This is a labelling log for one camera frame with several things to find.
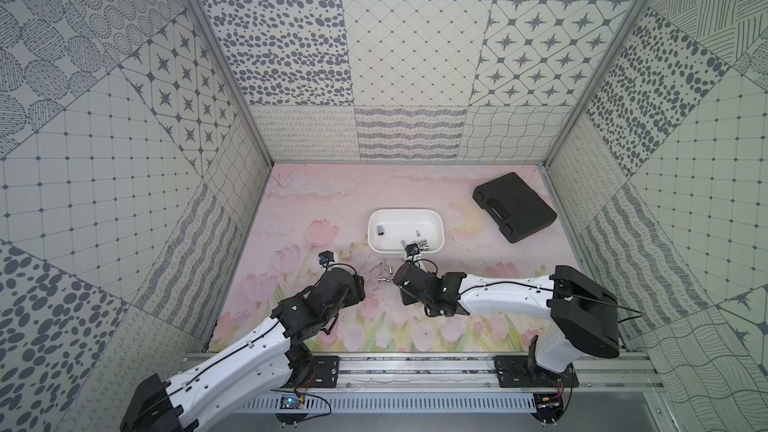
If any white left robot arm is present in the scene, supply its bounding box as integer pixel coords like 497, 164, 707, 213
119, 265, 365, 431

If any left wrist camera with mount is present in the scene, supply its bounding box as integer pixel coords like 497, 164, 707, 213
318, 250, 335, 269

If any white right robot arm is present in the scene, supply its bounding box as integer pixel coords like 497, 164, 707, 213
393, 262, 620, 374

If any white slotted cable duct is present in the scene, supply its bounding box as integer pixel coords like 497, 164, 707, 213
238, 392, 536, 414

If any black plastic tool case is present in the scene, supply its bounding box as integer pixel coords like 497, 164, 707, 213
472, 172, 557, 243

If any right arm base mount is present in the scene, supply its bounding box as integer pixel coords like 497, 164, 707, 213
493, 336, 579, 388

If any aluminium mounting rail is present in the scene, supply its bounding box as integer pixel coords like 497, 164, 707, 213
179, 352, 667, 394

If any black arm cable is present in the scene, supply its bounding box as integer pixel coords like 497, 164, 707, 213
458, 278, 643, 325

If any white plastic storage box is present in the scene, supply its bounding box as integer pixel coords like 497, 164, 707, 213
367, 208, 445, 256

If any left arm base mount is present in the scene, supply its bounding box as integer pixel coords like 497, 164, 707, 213
285, 343, 340, 389

